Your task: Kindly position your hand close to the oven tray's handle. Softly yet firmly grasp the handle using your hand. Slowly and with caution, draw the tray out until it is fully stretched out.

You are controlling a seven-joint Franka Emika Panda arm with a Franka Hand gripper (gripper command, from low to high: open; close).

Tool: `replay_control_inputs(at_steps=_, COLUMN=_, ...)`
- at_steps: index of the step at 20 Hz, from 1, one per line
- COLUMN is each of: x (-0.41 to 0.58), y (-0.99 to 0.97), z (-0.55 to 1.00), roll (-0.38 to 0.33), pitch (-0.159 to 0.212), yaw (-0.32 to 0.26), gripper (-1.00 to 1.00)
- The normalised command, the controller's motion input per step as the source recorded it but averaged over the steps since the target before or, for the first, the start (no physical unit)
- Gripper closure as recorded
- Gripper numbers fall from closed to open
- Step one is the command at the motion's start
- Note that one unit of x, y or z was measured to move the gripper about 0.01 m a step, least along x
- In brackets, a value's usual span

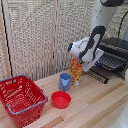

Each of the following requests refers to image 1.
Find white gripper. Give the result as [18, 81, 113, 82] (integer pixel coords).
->
[81, 48, 105, 73]

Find metal oven tray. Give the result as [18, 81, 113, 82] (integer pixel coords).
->
[99, 53, 127, 72]

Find glass oven door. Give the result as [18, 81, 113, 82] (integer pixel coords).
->
[87, 65, 112, 85]

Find black toaster oven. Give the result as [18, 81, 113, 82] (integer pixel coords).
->
[87, 36, 128, 85]

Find blue plastic cup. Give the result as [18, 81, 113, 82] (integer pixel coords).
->
[58, 72, 73, 93]

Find red plastic bowl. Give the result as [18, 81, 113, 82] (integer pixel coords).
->
[51, 90, 72, 110]

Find wicker folding screen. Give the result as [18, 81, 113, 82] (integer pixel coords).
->
[0, 0, 128, 82]

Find red shopping basket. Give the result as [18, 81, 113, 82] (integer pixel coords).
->
[0, 74, 49, 128]

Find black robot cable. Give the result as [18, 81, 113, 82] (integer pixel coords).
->
[117, 11, 128, 40]

